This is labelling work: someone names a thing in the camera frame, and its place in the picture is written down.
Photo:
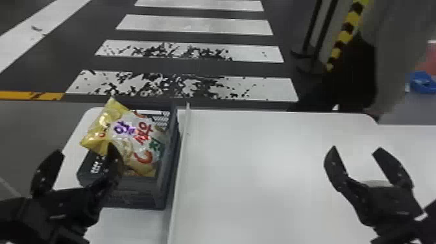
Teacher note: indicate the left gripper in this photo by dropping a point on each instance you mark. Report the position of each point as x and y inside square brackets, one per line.
[61, 214]

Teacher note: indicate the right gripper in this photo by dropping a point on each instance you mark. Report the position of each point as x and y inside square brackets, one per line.
[388, 206]

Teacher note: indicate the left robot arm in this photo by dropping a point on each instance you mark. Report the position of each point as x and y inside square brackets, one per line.
[9, 223]

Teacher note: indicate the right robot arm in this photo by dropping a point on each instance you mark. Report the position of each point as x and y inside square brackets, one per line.
[420, 231]

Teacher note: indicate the yellow snack packet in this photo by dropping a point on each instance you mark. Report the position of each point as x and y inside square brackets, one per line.
[133, 139]

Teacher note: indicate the black crate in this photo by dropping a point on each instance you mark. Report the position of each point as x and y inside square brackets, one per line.
[146, 190]

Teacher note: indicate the yellow black striped post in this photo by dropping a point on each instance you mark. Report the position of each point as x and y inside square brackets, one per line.
[345, 35]

